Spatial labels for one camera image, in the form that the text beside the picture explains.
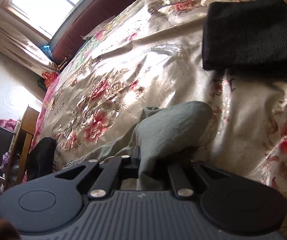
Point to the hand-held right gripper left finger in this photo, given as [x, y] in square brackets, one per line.
[103, 177]

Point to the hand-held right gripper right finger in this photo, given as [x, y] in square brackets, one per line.
[181, 180]

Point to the green pants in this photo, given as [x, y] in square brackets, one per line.
[168, 127]

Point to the black folded cloth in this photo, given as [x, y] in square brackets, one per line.
[42, 157]

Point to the wooden cabinet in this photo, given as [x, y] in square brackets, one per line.
[24, 135]

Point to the floral satin bedspread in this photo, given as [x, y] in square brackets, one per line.
[133, 75]

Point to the red bag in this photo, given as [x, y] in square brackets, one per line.
[49, 78]

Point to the blue cloth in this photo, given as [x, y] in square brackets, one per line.
[46, 51]

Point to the maroon upholstered bench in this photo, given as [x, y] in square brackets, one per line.
[88, 22]

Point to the beige patterned curtain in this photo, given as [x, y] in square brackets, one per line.
[16, 45]

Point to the dark grey folded cloth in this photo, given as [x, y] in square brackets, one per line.
[251, 35]

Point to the window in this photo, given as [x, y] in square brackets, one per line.
[48, 2]

